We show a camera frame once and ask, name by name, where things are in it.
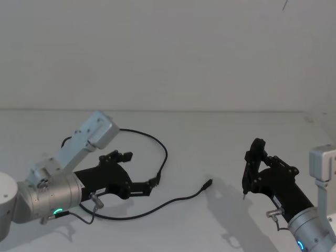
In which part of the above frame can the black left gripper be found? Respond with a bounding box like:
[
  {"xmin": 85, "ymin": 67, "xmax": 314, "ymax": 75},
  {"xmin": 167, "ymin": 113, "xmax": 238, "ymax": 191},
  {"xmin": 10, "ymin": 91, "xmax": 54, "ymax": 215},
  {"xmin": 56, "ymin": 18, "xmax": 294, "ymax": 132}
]
[{"xmin": 73, "ymin": 149, "xmax": 159, "ymax": 203}]

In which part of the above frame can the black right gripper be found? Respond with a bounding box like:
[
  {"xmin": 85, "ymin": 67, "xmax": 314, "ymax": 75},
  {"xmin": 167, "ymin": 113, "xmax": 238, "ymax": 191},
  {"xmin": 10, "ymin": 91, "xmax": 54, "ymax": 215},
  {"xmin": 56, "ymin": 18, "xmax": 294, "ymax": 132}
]
[{"xmin": 245, "ymin": 149, "xmax": 316, "ymax": 224}]

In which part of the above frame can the black electric screwdriver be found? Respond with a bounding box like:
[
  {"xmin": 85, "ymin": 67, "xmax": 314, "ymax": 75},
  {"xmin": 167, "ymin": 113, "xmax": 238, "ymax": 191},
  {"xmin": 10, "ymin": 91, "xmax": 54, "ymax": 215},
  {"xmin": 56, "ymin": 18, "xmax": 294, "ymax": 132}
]
[{"xmin": 241, "ymin": 137, "xmax": 268, "ymax": 202}]

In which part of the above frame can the white table cloth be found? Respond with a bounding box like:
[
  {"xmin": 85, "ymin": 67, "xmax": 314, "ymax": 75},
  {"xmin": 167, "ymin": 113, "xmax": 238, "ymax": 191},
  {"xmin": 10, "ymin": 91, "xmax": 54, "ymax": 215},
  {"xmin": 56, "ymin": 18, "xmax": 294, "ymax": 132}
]
[{"xmin": 0, "ymin": 109, "xmax": 336, "ymax": 252}]

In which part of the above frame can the white curtain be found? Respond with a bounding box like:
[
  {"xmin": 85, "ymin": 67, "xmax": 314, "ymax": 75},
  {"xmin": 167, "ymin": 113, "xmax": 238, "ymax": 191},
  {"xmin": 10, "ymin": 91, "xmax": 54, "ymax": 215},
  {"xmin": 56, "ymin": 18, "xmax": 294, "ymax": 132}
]
[{"xmin": 0, "ymin": 0, "xmax": 336, "ymax": 113}]

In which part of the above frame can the thin right gripper cable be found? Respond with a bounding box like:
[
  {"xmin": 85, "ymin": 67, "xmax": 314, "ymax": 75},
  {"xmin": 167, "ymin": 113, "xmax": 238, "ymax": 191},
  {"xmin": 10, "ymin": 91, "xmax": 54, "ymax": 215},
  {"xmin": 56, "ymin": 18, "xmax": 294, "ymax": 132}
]
[{"xmin": 266, "ymin": 208, "xmax": 291, "ymax": 232}]

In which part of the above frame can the thin gripper cable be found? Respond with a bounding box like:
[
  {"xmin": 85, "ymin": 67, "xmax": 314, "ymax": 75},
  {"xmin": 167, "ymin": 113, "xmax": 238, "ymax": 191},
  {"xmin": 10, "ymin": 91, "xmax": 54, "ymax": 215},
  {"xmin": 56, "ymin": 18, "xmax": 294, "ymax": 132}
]
[
  {"xmin": 266, "ymin": 208, "xmax": 291, "ymax": 232},
  {"xmin": 40, "ymin": 192, "xmax": 105, "ymax": 225}
]

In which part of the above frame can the thin left gripper cable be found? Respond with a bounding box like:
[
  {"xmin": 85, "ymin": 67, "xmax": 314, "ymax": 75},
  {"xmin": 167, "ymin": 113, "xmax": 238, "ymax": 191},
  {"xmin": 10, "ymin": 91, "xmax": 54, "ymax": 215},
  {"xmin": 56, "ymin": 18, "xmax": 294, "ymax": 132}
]
[{"xmin": 40, "ymin": 192, "xmax": 105, "ymax": 225}]

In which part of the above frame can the black cable with two plugs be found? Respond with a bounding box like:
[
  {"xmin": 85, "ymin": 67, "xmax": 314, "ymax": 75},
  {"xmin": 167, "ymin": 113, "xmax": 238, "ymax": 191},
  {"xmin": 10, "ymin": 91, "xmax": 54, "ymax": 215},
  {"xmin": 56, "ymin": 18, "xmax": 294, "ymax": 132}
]
[{"xmin": 61, "ymin": 128, "xmax": 214, "ymax": 220}]

